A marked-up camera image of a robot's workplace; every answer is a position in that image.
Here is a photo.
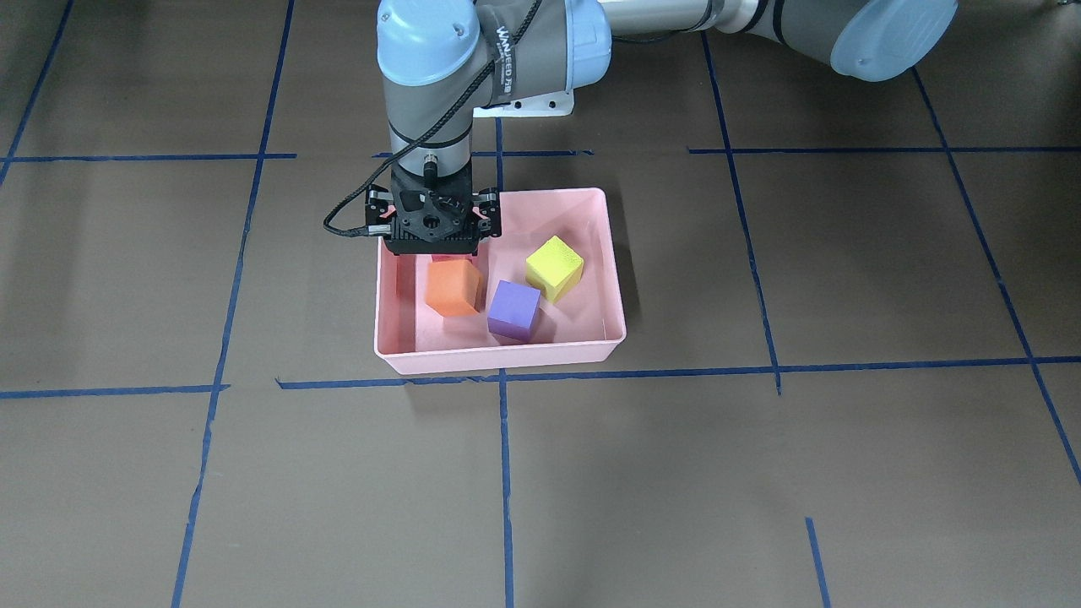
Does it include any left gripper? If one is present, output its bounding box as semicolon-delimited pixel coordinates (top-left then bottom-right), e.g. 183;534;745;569
364;162;502;257

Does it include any orange foam block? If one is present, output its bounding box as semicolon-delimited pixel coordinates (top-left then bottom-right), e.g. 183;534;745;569
424;257;483;317

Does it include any purple foam block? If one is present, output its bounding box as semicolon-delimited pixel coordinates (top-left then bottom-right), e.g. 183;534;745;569
486;280;543;341

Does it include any yellow foam block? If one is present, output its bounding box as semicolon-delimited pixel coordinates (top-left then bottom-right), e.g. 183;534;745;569
525;236;584;303

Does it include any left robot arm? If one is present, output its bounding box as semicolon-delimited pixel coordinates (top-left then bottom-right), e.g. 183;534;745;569
336;1;959;255

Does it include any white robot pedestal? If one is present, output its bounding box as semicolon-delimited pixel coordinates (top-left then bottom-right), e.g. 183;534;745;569
472;91;575;119

